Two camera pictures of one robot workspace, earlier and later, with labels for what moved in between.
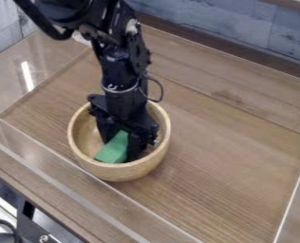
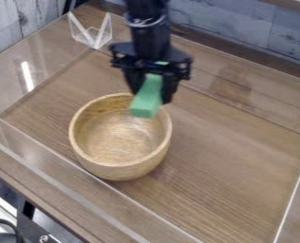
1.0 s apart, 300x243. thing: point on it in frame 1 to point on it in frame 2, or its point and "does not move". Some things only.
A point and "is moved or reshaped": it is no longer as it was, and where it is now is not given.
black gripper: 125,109 to 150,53
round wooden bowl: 83,138 does not move
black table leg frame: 30,232 does not move
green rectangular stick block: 114,152 is moved or reshaped
